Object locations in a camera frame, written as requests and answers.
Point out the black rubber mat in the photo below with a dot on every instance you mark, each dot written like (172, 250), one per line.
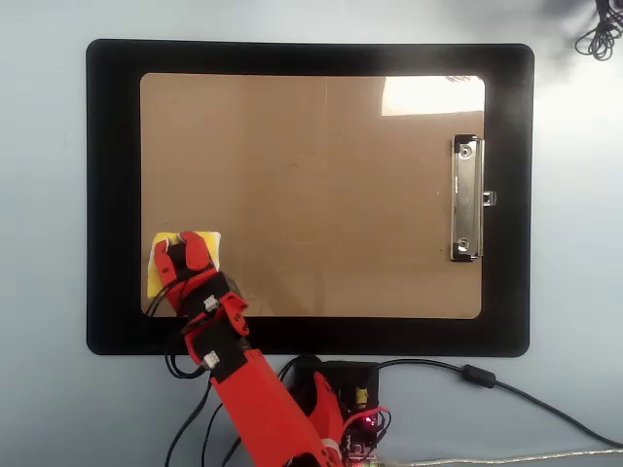
(117, 146)

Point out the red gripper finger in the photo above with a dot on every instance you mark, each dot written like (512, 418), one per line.
(197, 253)
(165, 265)

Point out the red controller board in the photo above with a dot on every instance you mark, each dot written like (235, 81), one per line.
(362, 428)

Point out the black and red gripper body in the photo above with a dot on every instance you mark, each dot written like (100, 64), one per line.
(199, 294)

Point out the brown clipboard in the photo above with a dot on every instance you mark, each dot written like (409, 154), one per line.
(340, 194)

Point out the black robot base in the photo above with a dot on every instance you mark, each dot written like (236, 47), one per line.
(360, 374)

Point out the yellow sponge with black knob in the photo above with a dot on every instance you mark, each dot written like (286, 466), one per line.
(212, 242)

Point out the metal clipboard clip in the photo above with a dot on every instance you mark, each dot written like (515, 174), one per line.
(465, 204)

